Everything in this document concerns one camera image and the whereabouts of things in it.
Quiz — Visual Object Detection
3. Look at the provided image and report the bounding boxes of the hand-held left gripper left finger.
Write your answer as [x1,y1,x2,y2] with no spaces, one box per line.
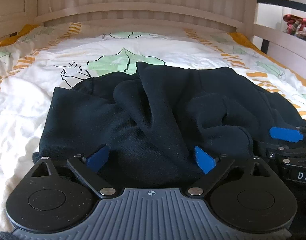
[31,144,116,197]

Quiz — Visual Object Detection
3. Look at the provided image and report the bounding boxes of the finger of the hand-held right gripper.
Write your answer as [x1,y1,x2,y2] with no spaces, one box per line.
[269,125,306,143]
[258,142,306,159]

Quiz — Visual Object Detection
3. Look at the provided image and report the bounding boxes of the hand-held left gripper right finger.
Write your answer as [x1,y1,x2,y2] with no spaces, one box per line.
[185,146,270,197]

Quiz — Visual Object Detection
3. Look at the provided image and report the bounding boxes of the black zip hoodie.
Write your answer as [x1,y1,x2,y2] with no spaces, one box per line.
[32,61,306,188]

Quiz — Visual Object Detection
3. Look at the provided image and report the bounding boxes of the leaf print duvet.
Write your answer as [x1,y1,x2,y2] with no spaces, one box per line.
[0,22,306,233]

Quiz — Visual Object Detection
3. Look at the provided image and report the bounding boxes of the colourful items on shelf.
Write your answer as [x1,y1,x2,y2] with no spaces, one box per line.
[283,14,306,39]

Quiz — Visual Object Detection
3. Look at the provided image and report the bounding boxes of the black rail strip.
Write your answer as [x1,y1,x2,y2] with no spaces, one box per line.
[257,0,306,8]

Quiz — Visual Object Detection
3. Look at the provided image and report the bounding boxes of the pale wooden bed frame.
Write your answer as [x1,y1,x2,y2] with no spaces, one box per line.
[0,0,306,63]

